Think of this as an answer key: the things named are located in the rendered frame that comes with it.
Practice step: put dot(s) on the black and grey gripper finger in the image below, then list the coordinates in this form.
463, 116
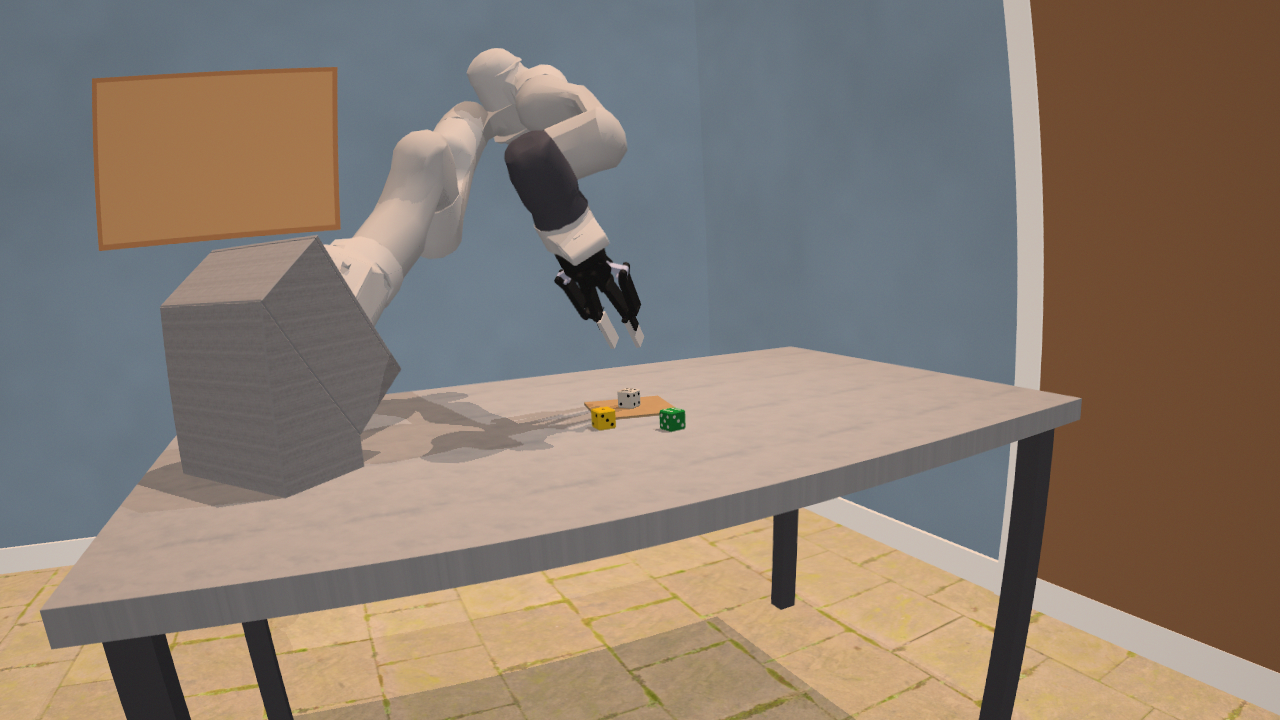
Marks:
591, 303
625, 301

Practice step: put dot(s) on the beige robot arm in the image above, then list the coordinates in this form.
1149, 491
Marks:
423, 177

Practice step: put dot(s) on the green die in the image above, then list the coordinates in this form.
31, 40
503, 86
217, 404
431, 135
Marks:
672, 419

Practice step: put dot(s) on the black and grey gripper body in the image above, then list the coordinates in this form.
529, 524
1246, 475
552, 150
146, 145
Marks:
596, 263

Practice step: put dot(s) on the white die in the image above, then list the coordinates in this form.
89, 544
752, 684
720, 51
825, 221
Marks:
629, 398

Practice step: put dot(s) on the yellow die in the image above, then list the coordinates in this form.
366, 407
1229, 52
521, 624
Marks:
603, 418

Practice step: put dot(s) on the tan square mat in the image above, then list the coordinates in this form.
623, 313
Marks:
650, 406

